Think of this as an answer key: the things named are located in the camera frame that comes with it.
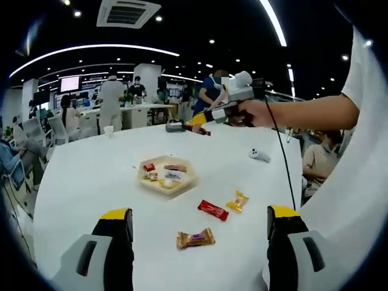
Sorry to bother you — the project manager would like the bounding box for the person's right hand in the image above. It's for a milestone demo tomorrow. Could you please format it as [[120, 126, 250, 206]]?
[[238, 99, 274, 129]]

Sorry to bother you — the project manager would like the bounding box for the person's white shirt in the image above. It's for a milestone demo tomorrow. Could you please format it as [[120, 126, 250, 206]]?
[[298, 25, 388, 291]]

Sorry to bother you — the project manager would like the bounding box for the dark red food packet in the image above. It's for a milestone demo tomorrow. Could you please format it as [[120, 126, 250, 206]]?
[[185, 122, 212, 136]]

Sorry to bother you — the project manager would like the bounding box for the black monitor on tripod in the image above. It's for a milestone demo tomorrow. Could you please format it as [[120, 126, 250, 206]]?
[[251, 78, 273, 98]]

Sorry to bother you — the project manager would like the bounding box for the white office chair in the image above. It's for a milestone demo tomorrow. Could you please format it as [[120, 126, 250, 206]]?
[[47, 115, 70, 146]]

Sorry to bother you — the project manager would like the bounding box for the curved ceiling light strip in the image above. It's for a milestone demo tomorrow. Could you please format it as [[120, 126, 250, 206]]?
[[259, 0, 288, 47], [8, 44, 180, 78]]

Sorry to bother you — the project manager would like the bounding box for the ceiling air vent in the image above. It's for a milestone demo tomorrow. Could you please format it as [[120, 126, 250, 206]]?
[[96, 0, 162, 30]]

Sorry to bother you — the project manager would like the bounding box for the wall monitor screen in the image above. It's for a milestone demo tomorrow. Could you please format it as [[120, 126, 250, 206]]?
[[59, 75, 82, 93]]

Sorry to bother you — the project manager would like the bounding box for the white handheld controller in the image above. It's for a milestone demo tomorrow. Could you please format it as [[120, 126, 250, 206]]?
[[248, 147, 271, 163]]

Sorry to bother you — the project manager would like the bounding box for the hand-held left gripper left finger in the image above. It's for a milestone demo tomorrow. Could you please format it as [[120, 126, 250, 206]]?
[[52, 207, 135, 291]]

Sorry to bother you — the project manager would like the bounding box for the small yellow food packet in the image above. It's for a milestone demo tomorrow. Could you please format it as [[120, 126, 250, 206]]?
[[226, 190, 250, 213]]

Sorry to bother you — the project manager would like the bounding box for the white counter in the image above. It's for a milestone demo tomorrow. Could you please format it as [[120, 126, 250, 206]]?
[[79, 103, 176, 134]]

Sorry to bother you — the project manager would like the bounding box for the beige hexagonal container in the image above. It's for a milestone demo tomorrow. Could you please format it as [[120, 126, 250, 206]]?
[[136, 155, 201, 198]]

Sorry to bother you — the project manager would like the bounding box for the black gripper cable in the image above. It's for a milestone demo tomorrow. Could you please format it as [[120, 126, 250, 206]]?
[[264, 99, 297, 210]]

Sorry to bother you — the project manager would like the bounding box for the long red food bar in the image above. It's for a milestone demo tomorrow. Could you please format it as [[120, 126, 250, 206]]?
[[197, 199, 230, 222]]

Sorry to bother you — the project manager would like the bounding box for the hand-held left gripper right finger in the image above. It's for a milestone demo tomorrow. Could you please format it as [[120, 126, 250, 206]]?
[[266, 204, 327, 291]]

